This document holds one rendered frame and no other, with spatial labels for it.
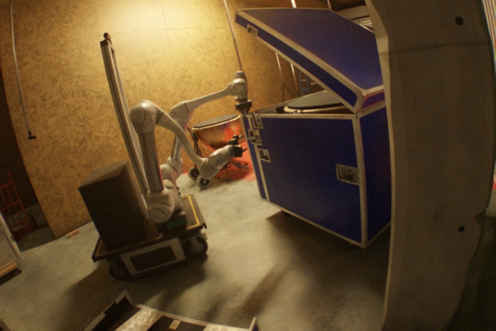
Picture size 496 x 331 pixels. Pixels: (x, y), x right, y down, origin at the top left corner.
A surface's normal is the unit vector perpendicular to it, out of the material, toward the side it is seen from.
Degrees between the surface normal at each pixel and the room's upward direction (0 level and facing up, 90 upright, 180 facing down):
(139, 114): 84
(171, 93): 90
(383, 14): 90
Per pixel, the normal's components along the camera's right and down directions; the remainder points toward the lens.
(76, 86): 0.76, -0.03
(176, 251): 0.33, 0.15
